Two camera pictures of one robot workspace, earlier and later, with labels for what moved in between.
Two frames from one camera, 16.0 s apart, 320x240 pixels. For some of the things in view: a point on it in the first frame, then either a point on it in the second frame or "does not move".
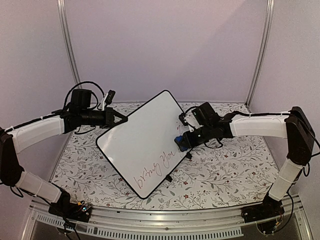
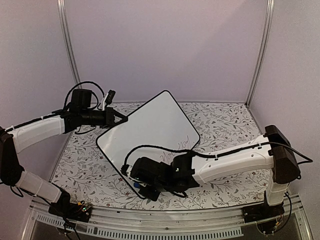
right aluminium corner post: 263,52 does not move
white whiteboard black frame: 142,148 does not move
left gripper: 109,121 does not move
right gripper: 191,143 to 153,196
